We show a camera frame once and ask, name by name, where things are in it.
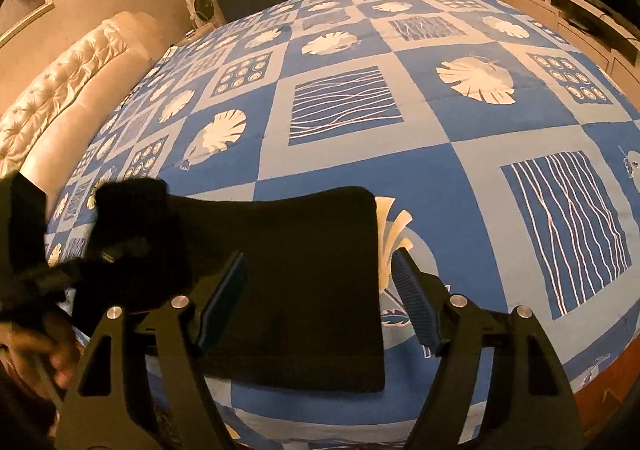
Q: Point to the black pants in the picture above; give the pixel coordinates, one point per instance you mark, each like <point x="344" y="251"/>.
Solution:
<point x="300" y="280"/>

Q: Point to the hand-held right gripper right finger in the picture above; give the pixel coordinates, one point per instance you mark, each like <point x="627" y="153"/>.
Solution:
<point x="417" y="300"/>

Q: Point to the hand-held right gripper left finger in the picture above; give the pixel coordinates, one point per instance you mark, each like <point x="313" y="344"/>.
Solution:
<point x="225" y="300"/>

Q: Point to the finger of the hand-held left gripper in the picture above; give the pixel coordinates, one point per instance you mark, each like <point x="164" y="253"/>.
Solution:
<point x="65" y="272"/>

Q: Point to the person's left hand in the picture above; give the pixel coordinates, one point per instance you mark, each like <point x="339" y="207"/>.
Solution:
<point x="55" y="350"/>

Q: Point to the cream tufted headboard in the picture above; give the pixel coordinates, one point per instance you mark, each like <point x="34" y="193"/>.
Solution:
<point x="65" y="89"/>

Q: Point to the blue patterned blanket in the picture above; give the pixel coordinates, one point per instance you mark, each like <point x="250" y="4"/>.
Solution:
<point x="400" y="129"/>

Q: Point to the white television console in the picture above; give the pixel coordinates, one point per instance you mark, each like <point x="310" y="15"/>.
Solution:
<point x="565" y="14"/>

